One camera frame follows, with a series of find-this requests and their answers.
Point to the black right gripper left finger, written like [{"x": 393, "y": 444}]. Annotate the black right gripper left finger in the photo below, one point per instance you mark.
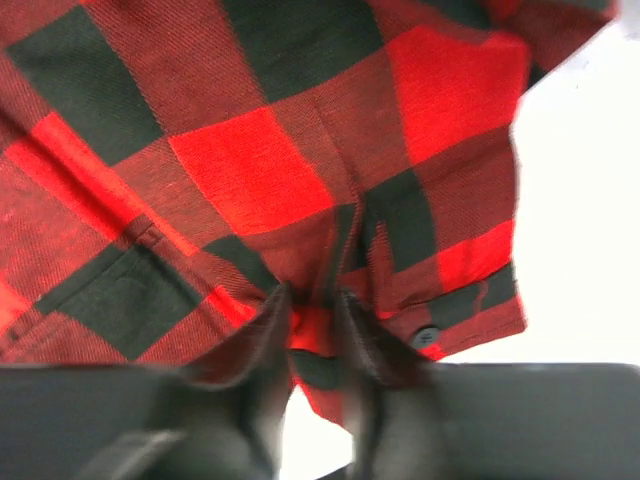
[{"x": 218, "y": 417}]

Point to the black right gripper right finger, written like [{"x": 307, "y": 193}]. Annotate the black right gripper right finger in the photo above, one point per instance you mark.
[{"x": 412, "y": 418}]

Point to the red black plaid shirt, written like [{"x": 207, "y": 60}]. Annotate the red black plaid shirt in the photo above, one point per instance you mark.
[{"x": 167, "y": 165}]

